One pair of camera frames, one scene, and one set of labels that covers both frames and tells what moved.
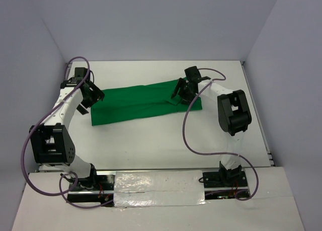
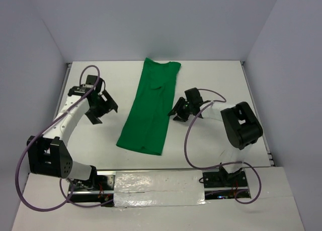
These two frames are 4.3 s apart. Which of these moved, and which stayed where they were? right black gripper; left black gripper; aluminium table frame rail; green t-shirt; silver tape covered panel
Moved: left black gripper; green t-shirt; right black gripper
Stayed: aluminium table frame rail; silver tape covered panel
